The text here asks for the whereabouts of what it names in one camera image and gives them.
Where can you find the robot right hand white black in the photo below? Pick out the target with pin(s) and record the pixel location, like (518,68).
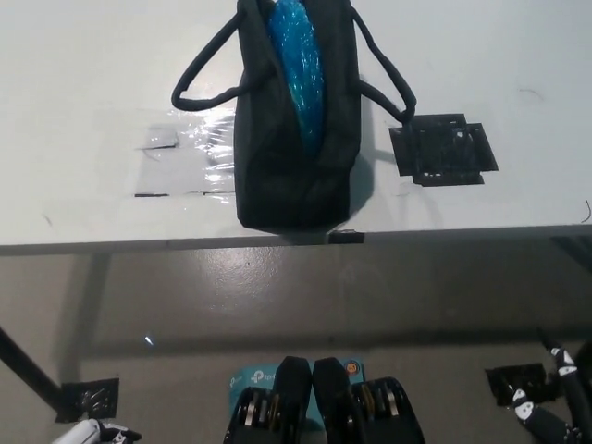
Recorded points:
(525,407)

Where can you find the robot left black body block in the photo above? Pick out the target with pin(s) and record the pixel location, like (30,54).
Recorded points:
(291,393)

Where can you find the blue plastic-wrapped plate stack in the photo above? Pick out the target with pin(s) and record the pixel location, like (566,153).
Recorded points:
(298,69)

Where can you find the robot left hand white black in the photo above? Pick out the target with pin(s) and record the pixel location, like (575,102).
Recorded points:
(118,435)

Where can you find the large black tape patch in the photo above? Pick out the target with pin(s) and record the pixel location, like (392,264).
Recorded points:
(444,150)

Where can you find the black table leg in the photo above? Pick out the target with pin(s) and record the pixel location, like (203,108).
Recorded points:
(25,365)

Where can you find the clear shiny tape patch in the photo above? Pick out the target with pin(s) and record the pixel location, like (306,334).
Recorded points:
(213,139)

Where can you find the black floor tape patch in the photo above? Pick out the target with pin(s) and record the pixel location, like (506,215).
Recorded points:
(518,381)
(88,400)

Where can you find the teal tp-link box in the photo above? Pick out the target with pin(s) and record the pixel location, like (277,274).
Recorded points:
(259,378)

